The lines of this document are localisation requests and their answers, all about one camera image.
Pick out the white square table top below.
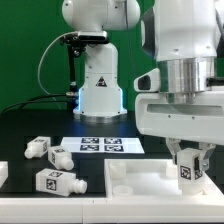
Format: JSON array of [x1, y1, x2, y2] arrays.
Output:
[[104, 159, 222, 197]]

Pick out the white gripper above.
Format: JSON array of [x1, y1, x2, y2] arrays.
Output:
[[135, 91, 224, 170]]

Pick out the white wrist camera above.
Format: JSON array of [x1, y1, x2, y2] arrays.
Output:
[[134, 68, 161, 92]]

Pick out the black cable on table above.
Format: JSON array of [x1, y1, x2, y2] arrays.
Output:
[[0, 93, 80, 116]]

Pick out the white sheet with tags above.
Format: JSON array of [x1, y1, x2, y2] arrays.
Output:
[[61, 137, 144, 154]]

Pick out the black camera on stand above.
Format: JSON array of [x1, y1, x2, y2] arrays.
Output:
[[60, 31, 109, 57]]

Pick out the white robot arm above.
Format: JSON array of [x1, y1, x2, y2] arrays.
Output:
[[62, 0, 224, 169]]

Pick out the white obstacle fence wall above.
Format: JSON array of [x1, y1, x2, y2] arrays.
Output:
[[0, 161, 224, 224]]

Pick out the grey camera cable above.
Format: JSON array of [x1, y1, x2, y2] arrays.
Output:
[[37, 31, 78, 98]]

